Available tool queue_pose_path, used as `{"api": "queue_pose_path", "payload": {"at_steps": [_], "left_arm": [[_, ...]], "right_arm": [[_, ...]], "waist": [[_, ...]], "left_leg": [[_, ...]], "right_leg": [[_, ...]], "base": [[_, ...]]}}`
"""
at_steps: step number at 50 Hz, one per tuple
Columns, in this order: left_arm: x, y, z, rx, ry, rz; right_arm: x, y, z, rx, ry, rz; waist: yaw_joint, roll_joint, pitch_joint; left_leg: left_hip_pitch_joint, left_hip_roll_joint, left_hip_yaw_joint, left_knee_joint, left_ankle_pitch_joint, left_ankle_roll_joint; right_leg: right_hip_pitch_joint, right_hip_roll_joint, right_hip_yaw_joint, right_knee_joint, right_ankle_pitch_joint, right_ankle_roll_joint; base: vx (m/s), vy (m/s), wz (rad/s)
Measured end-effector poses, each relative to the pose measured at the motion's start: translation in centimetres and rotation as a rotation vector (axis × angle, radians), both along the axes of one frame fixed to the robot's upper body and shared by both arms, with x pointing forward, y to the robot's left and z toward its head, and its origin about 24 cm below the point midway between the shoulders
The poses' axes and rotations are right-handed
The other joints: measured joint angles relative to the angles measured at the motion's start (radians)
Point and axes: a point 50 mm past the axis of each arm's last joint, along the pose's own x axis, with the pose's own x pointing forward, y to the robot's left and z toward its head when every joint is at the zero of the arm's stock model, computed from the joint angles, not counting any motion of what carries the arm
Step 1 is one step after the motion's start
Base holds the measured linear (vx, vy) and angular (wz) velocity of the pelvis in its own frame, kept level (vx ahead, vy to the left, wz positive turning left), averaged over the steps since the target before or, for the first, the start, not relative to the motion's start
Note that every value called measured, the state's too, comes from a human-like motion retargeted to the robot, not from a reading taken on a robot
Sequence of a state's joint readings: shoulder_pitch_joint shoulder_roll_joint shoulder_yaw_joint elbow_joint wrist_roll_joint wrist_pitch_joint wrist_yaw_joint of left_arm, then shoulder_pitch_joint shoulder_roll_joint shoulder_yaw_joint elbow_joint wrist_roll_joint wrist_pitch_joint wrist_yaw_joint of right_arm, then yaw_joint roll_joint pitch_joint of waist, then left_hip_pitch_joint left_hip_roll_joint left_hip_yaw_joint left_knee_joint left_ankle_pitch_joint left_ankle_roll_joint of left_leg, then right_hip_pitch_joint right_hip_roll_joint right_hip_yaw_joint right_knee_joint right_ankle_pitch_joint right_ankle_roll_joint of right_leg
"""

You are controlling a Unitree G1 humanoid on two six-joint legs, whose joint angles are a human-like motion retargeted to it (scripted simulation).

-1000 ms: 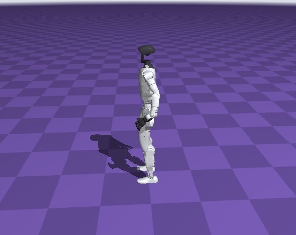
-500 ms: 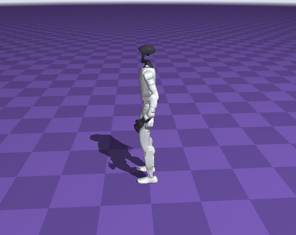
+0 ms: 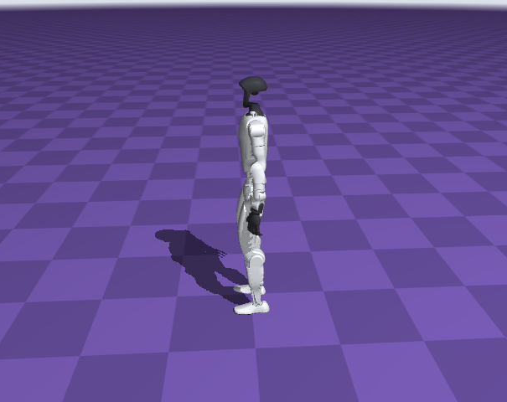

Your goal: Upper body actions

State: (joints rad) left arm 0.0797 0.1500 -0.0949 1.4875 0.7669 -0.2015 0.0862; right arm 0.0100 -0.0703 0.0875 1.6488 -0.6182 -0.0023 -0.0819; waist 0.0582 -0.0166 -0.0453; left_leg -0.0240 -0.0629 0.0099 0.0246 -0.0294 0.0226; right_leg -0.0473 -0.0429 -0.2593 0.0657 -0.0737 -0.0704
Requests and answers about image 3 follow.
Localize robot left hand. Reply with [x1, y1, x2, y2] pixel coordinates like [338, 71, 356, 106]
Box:
[246, 203, 264, 236]

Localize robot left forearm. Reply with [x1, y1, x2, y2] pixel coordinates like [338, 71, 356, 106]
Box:
[251, 164, 266, 211]

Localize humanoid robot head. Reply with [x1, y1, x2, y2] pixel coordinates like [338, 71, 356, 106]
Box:
[239, 76, 267, 116]

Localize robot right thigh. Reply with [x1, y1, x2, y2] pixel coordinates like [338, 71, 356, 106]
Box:
[236, 186, 261, 249]

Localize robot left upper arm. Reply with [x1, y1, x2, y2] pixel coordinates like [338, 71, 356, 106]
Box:
[248, 121, 266, 172]

